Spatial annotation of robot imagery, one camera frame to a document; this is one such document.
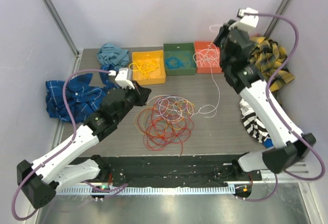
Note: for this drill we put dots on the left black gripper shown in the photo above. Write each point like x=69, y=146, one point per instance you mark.
x=141, y=94

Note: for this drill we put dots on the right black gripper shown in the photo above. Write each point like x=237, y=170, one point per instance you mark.
x=224, y=30

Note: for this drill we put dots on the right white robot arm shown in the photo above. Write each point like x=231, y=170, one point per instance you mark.
x=288, y=148

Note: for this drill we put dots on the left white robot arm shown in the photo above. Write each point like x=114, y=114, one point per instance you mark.
x=43, y=178

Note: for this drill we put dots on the coral red plastic bin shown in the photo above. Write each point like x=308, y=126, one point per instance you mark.
x=207, y=57

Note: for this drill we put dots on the yellow plastic bin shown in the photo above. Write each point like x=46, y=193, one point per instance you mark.
x=148, y=67

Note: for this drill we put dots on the green plastic bin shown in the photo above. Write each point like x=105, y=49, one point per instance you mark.
x=179, y=59

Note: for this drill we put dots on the yellow plaid cloth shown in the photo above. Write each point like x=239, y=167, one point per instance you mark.
x=268, y=56

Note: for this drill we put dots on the light blue cloth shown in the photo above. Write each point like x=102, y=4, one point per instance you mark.
x=113, y=56

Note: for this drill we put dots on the dark blue plaid cloth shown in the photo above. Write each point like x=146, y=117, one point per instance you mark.
x=82, y=98

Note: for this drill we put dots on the black white striped cloth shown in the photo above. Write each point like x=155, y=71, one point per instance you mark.
x=253, y=125

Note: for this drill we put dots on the blue object under cloth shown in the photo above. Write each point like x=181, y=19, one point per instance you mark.
x=268, y=142

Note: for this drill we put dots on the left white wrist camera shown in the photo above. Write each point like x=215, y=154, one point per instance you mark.
x=123, y=78

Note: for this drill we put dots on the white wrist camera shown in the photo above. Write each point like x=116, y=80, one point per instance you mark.
x=123, y=78
x=248, y=20

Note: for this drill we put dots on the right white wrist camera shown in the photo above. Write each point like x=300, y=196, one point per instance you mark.
x=248, y=20

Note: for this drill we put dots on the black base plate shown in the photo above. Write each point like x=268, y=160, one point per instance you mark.
x=172, y=171

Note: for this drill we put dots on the right aluminium frame post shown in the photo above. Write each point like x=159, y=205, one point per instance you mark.
x=274, y=21

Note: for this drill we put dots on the aluminium frame post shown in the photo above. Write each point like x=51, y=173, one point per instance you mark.
x=274, y=21
x=61, y=26

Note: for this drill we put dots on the slotted cable duct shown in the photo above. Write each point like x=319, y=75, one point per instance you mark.
x=85, y=190

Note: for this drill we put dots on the left aluminium frame post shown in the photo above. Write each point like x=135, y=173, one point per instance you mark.
x=61, y=26

